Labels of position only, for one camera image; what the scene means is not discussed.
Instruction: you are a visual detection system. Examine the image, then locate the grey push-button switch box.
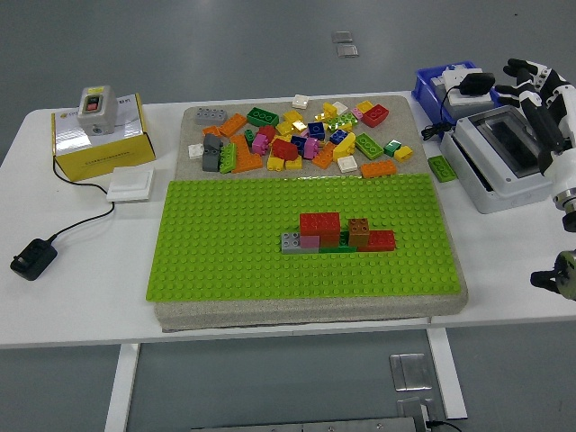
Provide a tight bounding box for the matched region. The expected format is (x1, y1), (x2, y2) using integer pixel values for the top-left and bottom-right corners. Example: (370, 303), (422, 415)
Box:
(76, 85), (116, 136)

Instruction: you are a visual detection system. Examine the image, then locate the robot right hand white shell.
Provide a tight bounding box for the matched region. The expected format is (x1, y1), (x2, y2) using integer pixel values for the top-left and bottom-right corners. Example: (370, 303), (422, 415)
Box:
(494, 57), (576, 195)

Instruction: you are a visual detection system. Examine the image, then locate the large yellow slope brick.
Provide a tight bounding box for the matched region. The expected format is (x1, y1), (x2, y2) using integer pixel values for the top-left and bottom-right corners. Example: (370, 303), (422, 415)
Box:
(330, 133), (357, 164)

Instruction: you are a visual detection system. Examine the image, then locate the green studded baseplate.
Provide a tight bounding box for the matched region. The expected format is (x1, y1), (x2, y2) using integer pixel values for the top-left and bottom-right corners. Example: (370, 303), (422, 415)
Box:
(144, 173), (464, 302)

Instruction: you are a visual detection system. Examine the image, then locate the brown two-by-two brick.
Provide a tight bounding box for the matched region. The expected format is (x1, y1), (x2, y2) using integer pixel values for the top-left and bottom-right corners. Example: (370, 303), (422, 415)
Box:
(346, 218), (371, 248)

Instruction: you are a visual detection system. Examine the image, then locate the grey distribution box with window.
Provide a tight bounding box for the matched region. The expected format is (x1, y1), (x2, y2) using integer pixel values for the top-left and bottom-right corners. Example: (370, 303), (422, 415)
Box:
(439, 104), (554, 215)

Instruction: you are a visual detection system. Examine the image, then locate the black adapter cord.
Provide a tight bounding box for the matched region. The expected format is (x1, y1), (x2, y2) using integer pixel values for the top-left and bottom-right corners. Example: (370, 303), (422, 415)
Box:
(47, 157), (117, 244)

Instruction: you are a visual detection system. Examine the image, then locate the grey two-by-four brick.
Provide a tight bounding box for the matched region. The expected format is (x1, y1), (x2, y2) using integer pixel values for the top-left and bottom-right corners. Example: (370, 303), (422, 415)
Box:
(194, 106), (229, 126)
(281, 231), (320, 256)

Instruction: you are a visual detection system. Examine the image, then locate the red slope brick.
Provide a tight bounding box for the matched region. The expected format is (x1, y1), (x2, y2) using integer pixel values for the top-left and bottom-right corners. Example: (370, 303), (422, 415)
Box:
(271, 138), (301, 163)

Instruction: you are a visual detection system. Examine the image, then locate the lime green long brick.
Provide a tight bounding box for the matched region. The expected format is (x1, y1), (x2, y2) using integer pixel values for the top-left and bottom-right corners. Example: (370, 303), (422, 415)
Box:
(326, 112), (359, 134)
(219, 142), (239, 175)

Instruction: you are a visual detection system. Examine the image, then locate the large orange plate brick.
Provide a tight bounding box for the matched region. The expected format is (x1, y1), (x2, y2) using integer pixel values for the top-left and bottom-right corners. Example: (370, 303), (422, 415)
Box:
(229, 133), (265, 175)

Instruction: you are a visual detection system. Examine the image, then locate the white circuit breaker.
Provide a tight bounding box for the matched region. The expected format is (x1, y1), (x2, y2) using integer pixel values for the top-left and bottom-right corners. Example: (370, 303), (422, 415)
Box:
(443, 62), (483, 83)

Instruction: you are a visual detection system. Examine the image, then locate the white table leg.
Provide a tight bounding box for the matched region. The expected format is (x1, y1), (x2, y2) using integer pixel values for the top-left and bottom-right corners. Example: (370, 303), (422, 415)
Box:
(103, 346), (140, 432)
(427, 331), (468, 420)

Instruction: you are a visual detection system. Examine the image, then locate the orange two-by-four brick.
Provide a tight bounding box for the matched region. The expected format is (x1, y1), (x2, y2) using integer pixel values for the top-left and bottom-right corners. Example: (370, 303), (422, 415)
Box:
(359, 160), (400, 180)
(217, 112), (248, 138)

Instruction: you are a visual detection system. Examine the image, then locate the blue plastic bin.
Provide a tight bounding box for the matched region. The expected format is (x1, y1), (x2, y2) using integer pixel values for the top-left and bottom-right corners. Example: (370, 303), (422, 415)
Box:
(411, 58), (503, 123)

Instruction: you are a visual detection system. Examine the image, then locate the white wall switch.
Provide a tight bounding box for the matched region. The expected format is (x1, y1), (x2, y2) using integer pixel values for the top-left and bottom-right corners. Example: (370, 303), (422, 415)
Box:
(106, 166), (156, 203)

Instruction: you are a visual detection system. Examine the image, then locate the grey metal bar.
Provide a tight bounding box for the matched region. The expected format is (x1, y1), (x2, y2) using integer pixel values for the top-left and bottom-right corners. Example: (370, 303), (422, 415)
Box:
(191, 416), (427, 432)

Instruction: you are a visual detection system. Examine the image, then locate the black plug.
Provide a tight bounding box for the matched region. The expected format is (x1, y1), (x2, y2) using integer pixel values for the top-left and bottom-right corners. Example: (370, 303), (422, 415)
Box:
(459, 71), (496, 96)

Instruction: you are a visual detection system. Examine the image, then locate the dark green two-by-three brick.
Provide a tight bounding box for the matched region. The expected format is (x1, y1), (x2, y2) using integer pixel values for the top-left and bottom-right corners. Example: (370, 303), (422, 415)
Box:
(246, 106), (281, 129)

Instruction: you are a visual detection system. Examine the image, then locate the grey-brown foam mat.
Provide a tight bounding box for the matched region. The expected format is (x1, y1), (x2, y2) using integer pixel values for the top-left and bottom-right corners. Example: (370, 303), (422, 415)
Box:
(152, 94), (469, 333)

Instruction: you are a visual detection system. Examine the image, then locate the white socket plate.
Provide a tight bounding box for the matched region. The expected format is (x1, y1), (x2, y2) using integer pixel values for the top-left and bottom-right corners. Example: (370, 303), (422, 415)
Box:
(445, 87), (500, 109)

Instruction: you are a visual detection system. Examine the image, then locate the black power adapter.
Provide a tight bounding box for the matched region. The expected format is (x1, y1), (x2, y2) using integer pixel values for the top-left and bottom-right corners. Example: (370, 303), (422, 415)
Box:
(9, 238), (59, 282)

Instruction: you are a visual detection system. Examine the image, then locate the black plug cord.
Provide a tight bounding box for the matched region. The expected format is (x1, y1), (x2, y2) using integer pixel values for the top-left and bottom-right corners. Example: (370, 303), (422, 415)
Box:
(421, 85), (464, 141)

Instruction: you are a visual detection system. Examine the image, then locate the yellow cardboard box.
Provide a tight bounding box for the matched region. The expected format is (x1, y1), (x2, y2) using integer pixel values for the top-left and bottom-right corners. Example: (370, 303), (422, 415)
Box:
(50, 93), (158, 183)

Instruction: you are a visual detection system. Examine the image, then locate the red two-by-three brick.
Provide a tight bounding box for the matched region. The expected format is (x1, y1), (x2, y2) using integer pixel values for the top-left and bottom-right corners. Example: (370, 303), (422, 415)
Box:
(361, 103), (391, 130)

